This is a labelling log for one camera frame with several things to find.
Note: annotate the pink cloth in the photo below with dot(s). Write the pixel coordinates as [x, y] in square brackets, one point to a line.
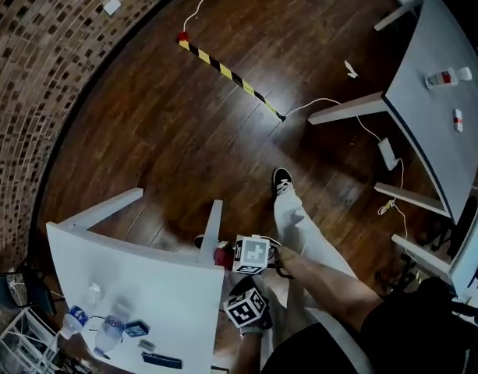
[223, 256]

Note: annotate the white table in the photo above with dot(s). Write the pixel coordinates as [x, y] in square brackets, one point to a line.
[145, 279]

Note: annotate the small white red box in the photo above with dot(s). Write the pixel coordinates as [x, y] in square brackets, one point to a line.
[458, 120]

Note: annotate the white wall socket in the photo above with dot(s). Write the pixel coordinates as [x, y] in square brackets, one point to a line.
[112, 5]

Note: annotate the person's shoe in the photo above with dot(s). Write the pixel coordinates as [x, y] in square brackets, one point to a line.
[223, 244]
[282, 181]

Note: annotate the white long desk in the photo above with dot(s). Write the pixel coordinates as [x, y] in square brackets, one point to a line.
[468, 255]

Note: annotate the white paper scrap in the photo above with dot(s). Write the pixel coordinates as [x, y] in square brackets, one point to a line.
[351, 69]

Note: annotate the pale grey table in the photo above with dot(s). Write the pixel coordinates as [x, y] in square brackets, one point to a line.
[437, 123]

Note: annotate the person's right shoe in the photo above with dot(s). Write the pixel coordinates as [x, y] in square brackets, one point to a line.
[282, 181]

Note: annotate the clear plastic water bottle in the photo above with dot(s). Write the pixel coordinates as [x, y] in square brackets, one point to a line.
[75, 318]
[110, 331]

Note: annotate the person's right forearm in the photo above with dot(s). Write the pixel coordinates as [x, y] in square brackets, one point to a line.
[332, 286]

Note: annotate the black office chair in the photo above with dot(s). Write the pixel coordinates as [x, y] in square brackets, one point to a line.
[398, 277]

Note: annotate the white earbuds case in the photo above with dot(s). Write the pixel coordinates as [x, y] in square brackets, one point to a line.
[146, 344]

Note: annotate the person's left shoe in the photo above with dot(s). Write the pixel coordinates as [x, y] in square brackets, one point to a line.
[223, 244]

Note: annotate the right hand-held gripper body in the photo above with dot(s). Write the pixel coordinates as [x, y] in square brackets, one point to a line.
[252, 253]

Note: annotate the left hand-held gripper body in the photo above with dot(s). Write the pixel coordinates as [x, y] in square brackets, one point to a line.
[244, 308]

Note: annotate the black smartphone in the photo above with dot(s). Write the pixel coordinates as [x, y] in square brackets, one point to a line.
[162, 360]

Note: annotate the clear bottle red label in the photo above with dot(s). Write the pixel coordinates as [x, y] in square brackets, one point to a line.
[443, 78]

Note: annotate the person's black shirt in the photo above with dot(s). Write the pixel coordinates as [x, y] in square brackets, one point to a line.
[418, 337]

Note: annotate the small blue box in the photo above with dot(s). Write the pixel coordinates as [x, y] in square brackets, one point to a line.
[137, 329]

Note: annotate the white power strip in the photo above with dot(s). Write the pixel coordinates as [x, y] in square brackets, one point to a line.
[387, 154]

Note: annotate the person's left forearm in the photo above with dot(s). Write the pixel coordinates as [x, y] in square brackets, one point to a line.
[246, 353]

